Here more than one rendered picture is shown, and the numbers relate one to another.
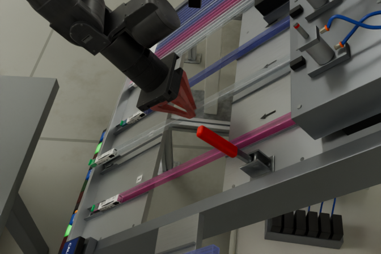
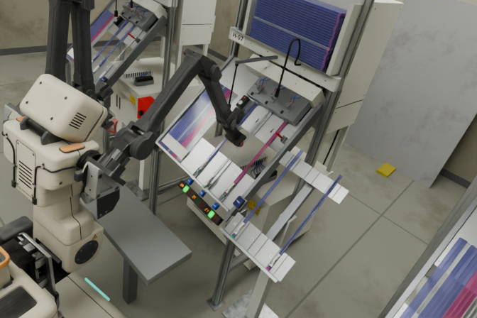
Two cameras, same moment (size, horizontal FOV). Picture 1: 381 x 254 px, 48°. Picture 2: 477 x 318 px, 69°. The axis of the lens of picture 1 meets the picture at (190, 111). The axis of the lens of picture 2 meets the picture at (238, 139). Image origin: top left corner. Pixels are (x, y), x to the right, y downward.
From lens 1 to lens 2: 1.40 m
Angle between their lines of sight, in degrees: 46
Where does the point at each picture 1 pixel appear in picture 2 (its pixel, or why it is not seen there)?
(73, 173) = (103, 255)
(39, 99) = (127, 192)
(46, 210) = (108, 279)
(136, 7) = (238, 112)
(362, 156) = (307, 123)
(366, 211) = not seen: hidden behind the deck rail
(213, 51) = not seen: hidden behind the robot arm
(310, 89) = (291, 114)
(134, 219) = (249, 181)
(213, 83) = (147, 169)
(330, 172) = (302, 130)
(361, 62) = (298, 105)
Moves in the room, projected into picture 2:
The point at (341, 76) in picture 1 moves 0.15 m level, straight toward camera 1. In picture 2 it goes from (296, 109) to (314, 125)
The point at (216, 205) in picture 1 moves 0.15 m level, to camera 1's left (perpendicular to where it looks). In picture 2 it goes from (281, 153) to (263, 164)
